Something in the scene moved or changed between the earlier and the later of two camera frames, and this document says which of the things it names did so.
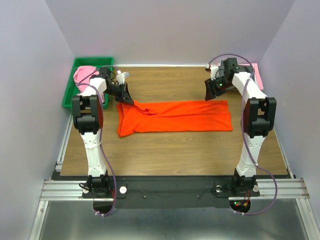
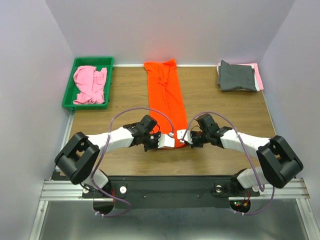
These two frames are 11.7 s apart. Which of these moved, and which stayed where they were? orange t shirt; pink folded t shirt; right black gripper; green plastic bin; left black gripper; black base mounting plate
Moved: right black gripper; left black gripper; orange t shirt
Stayed: black base mounting plate; pink folded t shirt; green plastic bin
